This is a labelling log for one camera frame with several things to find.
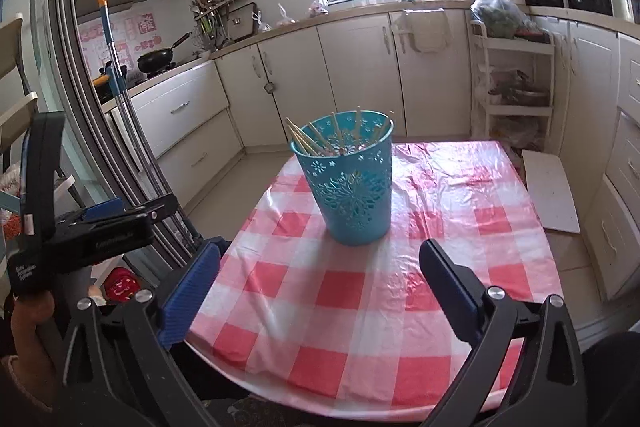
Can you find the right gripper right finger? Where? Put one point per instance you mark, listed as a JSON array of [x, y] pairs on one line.
[[548, 386]]

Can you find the teal perforated plastic basket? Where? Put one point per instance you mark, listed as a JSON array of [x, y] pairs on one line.
[[353, 191]]

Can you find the white hanging bin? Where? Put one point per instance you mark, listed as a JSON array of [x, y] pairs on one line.
[[428, 30]]

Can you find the blue broom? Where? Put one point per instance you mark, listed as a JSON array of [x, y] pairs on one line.
[[151, 178]]

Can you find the white flat board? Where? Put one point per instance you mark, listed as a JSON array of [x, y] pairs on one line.
[[547, 185]]

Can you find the cream kitchen cabinets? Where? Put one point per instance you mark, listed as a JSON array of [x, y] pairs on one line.
[[207, 107]]

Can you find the utensil holder rack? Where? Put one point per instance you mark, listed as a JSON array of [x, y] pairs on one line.
[[221, 23]]

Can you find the black frying pan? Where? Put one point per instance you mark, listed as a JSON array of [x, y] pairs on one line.
[[154, 61]]

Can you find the single separate wooden chopstick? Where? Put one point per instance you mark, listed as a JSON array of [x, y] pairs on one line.
[[357, 127]]

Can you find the red white checkered tablecloth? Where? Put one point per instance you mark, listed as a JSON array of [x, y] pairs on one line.
[[355, 332]]

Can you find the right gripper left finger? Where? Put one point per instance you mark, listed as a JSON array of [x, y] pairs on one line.
[[118, 370]]

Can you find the white storage rack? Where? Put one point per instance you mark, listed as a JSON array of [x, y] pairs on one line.
[[513, 88]]

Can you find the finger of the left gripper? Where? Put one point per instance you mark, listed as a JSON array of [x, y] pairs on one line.
[[104, 210]]

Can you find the person left hand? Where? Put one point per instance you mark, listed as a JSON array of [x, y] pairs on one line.
[[31, 369]]

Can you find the green vegetable plastic bag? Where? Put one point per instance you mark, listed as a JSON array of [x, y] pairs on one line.
[[503, 19]]

